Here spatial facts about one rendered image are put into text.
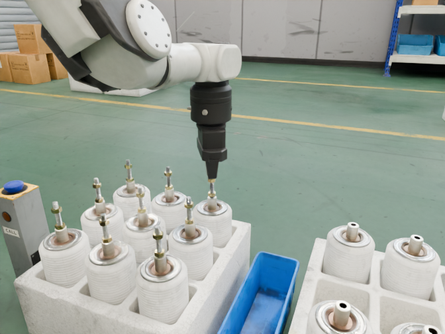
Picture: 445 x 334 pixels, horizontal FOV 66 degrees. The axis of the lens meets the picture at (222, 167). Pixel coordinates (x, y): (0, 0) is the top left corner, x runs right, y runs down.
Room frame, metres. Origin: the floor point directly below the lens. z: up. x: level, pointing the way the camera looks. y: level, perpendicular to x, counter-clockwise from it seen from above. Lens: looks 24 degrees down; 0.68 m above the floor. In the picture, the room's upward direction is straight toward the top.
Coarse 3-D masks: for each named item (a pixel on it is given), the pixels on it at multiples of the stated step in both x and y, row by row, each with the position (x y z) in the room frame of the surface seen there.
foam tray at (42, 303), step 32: (224, 256) 0.63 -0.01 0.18; (32, 288) 0.53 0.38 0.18; (64, 288) 0.53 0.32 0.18; (192, 288) 0.54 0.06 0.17; (224, 288) 0.59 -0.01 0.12; (32, 320) 0.54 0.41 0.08; (64, 320) 0.50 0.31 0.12; (96, 320) 0.47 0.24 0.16; (128, 320) 0.45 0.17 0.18; (192, 320) 0.45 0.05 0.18
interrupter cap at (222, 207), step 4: (204, 200) 0.76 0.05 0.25; (220, 200) 0.75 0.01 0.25; (200, 204) 0.74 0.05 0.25; (204, 204) 0.74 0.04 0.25; (220, 204) 0.74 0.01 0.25; (224, 204) 0.74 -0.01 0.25; (200, 208) 0.72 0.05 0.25; (204, 208) 0.72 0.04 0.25; (220, 208) 0.72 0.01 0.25; (224, 208) 0.72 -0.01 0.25; (200, 212) 0.70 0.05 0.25; (204, 212) 0.70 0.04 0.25; (208, 212) 0.70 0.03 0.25; (212, 212) 0.70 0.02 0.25; (216, 212) 0.70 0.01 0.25; (220, 212) 0.70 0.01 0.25; (224, 212) 0.70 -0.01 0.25
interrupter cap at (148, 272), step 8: (152, 256) 0.53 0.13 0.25; (168, 256) 0.54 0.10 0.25; (144, 264) 0.51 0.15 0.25; (152, 264) 0.51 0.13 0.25; (168, 264) 0.52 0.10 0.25; (176, 264) 0.51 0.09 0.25; (144, 272) 0.49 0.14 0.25; (152, 272) 0.49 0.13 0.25; (160, 272) 0.49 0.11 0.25; (168, 272) 0.49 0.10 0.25; (176, 272) 0.49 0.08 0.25; (152, 280) 0.47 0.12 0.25; (160, 280) 0.47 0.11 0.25; (168, 280) 0.47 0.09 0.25
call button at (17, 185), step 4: (16, 180) 0.71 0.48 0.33; (20, 180) 0.71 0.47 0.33; (8, 184) 0.69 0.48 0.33; (12, 184) 0.69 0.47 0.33; (16, 184) 0.69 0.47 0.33; (20, 184) 0.69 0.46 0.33; (4, 188) 0.68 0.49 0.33; (8, 188) 0.68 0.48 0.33; (12, 188) 0.68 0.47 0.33; (16, 188) 0.68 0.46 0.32; (20, 188) 0.69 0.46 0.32; (12, 192) 0.68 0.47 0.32
